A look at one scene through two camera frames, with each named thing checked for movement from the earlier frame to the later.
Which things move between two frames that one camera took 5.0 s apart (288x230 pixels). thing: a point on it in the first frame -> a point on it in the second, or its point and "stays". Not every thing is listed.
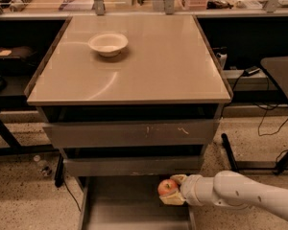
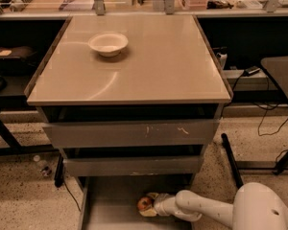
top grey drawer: x=132 y=133 stays
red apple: x=167 y=187 -> x=144 y=203
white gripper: x=189 y=188 -> x=159 y=203
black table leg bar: x=228 y=150 stays
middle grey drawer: x=82 y=166 stays
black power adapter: x=251 y=71 stays
